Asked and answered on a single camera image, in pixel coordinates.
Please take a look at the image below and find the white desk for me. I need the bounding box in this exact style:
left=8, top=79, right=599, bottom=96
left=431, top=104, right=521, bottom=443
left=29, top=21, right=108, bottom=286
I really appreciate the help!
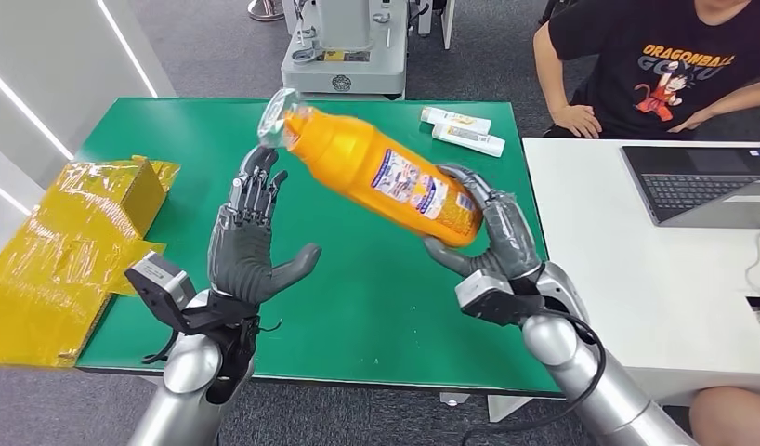
left=521, top=136, right=760, bottom=408

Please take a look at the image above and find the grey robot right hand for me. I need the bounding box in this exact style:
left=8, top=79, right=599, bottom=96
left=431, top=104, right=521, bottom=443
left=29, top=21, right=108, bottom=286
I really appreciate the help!
left=423, top=162, right=545, bottom=282

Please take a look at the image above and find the yellow film-wrapped cardboard box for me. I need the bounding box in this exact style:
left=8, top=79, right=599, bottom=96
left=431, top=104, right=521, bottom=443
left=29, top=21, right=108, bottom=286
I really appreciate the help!
left=0, top=155, right=182, bottom=371

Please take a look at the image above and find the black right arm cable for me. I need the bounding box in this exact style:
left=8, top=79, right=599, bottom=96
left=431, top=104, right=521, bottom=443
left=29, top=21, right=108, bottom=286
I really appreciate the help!
left=458, top=308, right=608, bottom=446

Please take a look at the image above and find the grey laptop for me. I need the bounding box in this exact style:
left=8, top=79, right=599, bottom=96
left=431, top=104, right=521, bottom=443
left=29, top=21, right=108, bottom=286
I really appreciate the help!
left=620, top=145, right=760, bottom=230

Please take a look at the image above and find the white cabinet panel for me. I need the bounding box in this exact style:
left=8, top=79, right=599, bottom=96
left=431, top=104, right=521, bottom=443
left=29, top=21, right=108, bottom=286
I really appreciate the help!
left=416, top=0, right=456, bottom=50

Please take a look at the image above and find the grey machine base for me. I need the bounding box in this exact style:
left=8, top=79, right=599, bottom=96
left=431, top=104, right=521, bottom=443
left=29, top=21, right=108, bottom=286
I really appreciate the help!
left=280, top=0, right=411, bottom=101

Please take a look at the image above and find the orange bottle with clear cap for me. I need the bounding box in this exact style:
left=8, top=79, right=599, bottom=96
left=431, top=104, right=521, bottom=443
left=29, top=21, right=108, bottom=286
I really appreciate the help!
left=256, top=87, right=485, bottom=249

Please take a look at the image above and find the white tube with yellow print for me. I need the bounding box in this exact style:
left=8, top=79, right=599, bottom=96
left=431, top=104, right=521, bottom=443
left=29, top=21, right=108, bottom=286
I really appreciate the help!
left=419, top=105, right=493, bottom=136

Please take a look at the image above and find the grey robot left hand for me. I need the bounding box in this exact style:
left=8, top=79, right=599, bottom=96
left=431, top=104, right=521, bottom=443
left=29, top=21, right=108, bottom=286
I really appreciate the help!
left=206, top=145, right=323, bottom=308

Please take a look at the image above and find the chrome stand base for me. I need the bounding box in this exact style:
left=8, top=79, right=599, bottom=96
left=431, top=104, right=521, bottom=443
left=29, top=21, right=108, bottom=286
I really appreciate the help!
left=247, top=0, right=286, bottom=22

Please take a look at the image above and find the person's bare knee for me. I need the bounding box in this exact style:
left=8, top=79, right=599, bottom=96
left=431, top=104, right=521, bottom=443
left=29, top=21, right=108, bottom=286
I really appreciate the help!
left=689, top=386, right=760, bottom=446

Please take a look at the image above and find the person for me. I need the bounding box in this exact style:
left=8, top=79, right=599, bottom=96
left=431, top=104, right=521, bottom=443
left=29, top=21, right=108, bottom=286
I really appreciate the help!
left=532, top=0, right=760, bottom=141

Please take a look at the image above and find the person's left hand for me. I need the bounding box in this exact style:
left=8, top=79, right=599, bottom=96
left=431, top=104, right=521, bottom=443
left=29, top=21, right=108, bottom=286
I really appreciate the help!
left=667, top=109, right=714, bottom=135

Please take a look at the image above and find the person's right hand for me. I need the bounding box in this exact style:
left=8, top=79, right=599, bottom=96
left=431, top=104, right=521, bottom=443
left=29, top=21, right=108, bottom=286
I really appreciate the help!
left=551, top=102, right=603, bottom=141

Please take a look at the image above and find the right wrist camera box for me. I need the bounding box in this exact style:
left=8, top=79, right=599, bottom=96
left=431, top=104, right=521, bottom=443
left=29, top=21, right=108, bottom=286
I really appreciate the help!
left=454, top=269, right=546, bottom=327

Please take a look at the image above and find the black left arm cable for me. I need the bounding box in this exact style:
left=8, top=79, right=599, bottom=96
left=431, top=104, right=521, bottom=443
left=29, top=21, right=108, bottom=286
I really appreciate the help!
left=140, top=329, right=179, bottom=365

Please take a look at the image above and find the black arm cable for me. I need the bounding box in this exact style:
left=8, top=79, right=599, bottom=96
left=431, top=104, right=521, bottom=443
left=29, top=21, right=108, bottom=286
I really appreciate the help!
left=140, top=329, right=179, bottom=365
left=458, top=308, right=608, bottom=446

